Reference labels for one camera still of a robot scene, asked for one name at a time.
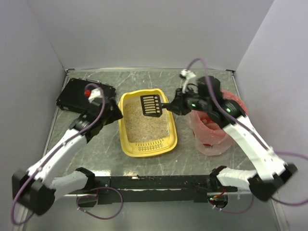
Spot yellow litter box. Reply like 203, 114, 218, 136
118, 89, 178, 158

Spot black flat box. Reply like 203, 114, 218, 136
56, 78, 116, 113

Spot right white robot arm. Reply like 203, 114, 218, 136
165, 74, 297, 202

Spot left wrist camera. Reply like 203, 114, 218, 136
84, 88, 103, 103

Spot purple cable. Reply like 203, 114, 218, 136
11, 83, 124, 225
186, 57, 308, 214

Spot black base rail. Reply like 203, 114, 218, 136
77, 175, 238, 205

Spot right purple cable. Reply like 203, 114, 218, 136
186, 57, 308, 214

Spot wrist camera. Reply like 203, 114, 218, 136
84, 88, 103, 103
180, 69, 196, 93

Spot black litter scoop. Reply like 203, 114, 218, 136
140, 94, 169, 117

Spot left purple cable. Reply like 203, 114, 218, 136
11, 83, 124, 225

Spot red basket with bag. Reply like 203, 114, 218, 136
189, 90, 248, 156

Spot cat litter pellets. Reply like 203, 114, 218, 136
123, 101, 169, 142

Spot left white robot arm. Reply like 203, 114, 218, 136
12, 98, 123, 216

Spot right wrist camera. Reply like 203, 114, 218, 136
180, 69, 196, 93

